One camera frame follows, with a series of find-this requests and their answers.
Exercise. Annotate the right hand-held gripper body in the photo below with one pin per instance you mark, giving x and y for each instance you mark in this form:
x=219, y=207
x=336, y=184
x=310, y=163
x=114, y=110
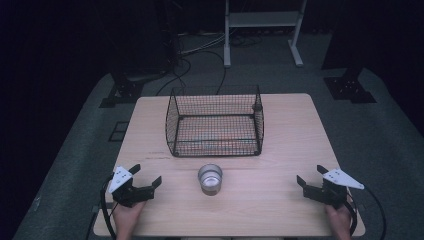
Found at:
x=328, y=194

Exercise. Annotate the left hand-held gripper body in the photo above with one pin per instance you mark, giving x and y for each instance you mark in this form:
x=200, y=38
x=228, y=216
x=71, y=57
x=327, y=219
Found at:
x=128, y=195

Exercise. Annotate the small metal cup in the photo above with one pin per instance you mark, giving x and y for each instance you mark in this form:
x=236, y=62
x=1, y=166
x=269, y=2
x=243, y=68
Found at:
x=210, y=180

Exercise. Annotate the person's left hand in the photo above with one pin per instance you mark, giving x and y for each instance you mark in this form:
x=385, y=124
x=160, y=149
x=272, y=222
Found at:
x=128, y=218

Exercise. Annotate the person's right hand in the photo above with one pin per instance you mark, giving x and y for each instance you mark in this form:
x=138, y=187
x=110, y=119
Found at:
x=338, y=222

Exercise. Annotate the black stand base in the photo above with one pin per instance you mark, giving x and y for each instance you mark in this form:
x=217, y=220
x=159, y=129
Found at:
x=122, y=90
x=350, y=88

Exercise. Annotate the white metal desk frame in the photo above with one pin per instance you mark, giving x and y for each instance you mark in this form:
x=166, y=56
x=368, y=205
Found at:
x=263, y=19

